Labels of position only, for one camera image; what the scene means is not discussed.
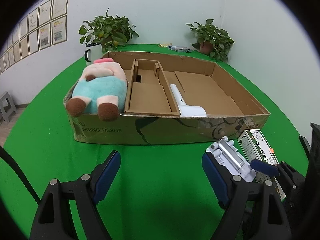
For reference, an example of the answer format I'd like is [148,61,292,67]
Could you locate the white folding phone stand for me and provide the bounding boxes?
[206,136,256,183]

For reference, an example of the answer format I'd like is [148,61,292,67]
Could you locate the brown cardboard insert box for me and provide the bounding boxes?
[124,59,180,116]

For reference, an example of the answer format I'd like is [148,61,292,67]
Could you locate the pink teal plush pig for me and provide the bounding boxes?
[66,58,127,121]

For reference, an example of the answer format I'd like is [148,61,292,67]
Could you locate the black flat device table edge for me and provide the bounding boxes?
[299,135,311,158]

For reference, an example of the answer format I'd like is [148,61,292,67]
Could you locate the green white long carton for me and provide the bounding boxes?
[238,129,286,200]

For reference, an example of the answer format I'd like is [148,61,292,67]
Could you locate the large open cardboard box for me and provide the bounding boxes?
[63,51,269,145]

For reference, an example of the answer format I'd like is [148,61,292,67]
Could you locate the grey plastic stool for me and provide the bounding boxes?
[0,92,17,124]

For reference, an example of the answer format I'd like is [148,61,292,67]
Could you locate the right potted green plant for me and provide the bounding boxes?
[186,18,234,63]

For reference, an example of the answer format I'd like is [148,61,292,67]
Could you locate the potted green plant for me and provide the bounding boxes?
[78,9,139,53]
[186,18,234,63]

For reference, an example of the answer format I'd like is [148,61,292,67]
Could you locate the small items on table back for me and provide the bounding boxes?
[158,43,193,53]

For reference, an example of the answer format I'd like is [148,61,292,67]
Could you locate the left potted green plant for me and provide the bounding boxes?
[78,9,139,53]

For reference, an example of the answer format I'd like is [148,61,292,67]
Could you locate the black cable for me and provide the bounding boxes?
[0,145,41,205]

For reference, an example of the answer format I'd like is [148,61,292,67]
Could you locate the white mug black handle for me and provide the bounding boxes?
[84,43,103,66]

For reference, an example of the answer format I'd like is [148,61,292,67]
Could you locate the framed certificates on wall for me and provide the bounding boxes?
[1,0,68,73]

